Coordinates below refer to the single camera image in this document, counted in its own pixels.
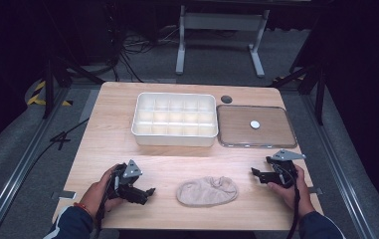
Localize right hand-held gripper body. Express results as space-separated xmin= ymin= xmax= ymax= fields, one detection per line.
xmin=265 ymin=148 xmax=307 ymax=189

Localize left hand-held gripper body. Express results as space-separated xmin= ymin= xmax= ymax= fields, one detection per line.
xmin=108 ymin=159 xmax=147 ymax=202

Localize beige sock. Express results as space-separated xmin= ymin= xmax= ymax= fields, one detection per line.
xmin=175 ymin=175 xmax=240 ymax=208

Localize white compartment storage box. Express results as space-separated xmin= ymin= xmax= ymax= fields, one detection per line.
xmin=130 ymin=92 xmax=220 ymax=147

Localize person's right hand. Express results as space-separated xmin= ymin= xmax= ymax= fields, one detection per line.
xmin=266 ymin=164 xmax=316 ymax=219

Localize person's left hand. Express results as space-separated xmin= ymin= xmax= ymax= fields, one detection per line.
xmin=78 ymin=163 xmax=125 ymax=219

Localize clear plastic lid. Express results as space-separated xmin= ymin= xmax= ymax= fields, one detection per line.
xmin=216 ymin=104 xmax=298 ymax=149

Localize black tape cross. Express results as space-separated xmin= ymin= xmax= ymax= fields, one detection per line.
xmin=49 ymin=130 xmax=73 ymax=151

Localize black metal stand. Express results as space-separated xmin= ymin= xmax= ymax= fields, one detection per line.
xmin=41 ymin=54 xmax=105 ymax=120
xmin=269 ymin=61 xmax=328 ymax=126

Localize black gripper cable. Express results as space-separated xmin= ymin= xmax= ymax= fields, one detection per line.
xmin=285 ymin=183 xmax=302 ymax=239
xmin=94 ymin=173 xmax=120 ymax=235

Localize orange bracelet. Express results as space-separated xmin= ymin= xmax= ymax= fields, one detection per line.
xmin=73 ymin=201 xmax=93 ymax=217

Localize aluminium floor rail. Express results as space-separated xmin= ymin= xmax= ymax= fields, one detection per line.
xmin=0 ymin=87 xmax=72 ymax=239
xmin=299 ymin=94 xmax=379 ymax=239

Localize thin black floor cable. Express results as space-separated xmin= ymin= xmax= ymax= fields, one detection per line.
xmin=27 ymin=117 xmax=91 ymax=168

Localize tangle of floor cables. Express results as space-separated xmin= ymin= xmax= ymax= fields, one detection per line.
xmin=108 ymin=23 xmax=181 ymax=84

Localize white metal desk frame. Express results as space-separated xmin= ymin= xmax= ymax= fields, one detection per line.
xmin=175 ymin=4 xmax=272 ymax=79

